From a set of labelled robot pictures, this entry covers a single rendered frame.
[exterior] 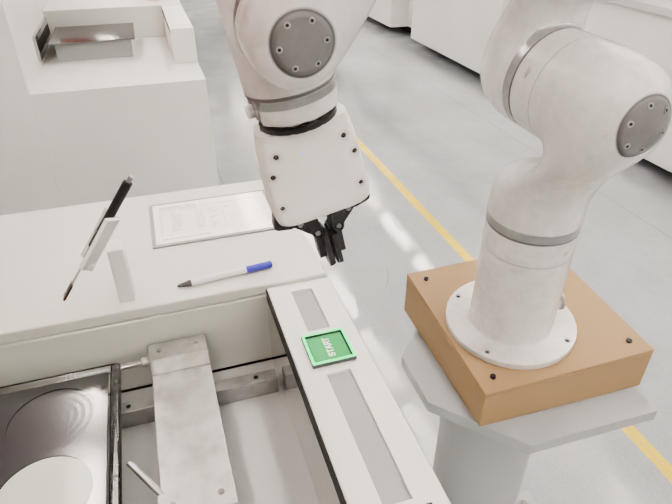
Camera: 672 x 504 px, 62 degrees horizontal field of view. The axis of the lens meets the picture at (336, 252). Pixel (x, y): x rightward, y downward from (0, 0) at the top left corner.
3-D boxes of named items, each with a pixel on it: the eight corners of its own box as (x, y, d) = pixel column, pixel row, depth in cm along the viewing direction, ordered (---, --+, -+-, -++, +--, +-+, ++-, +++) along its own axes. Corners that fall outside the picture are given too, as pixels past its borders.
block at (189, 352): (151, 376, 78) (147, 360, 76) (150, 360, 80) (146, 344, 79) (210, 363, 80) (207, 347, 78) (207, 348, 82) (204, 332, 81)
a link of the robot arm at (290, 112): (248, 112, 47) (258, 144, 49) (346, 81, 48) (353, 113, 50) (232, 84, 54) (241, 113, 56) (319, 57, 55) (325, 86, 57)
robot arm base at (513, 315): (539, 276, 94) (564, 178, 83) (601, 360, 79) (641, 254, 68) (429, 289, 92) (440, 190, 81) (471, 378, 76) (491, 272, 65)
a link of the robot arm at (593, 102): (542, 189, 80) (583, 12, 66) (641, 262, 66) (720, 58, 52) (468, 206, 77) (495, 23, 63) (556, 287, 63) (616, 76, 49)
